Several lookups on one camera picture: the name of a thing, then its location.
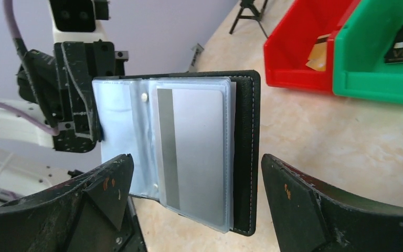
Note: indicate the black leather card holder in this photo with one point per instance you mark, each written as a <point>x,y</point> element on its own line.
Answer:
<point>128,113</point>

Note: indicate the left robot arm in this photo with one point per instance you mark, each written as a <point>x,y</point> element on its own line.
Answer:
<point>23,129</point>

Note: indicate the gold card in red bin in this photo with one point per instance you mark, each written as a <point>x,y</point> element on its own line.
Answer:
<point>317,57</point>

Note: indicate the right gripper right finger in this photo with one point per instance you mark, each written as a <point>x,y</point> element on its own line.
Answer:
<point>311,215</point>

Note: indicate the left red plastic bin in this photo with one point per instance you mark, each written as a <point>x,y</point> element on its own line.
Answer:
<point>287,50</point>

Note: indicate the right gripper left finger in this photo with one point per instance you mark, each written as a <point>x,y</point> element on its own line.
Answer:
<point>89,212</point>

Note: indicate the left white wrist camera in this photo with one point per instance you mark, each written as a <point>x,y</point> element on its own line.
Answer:
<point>78,21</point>

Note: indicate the grey magnetic stripe card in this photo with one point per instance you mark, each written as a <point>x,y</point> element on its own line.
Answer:
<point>192,134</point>

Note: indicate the green plastic bin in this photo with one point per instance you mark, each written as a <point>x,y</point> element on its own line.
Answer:
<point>359,70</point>

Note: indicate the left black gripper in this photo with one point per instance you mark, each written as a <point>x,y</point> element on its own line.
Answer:
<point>62,87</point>

